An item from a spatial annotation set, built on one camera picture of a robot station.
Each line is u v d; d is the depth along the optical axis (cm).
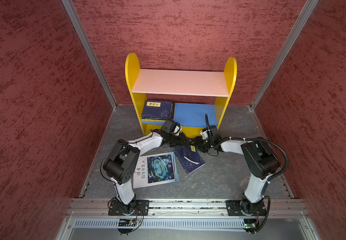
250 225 71
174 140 79
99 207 76
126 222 72
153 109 94
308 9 71
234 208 74
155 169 87
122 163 48
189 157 86
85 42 83
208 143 84
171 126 74
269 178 52
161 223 71
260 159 50
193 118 95
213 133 79
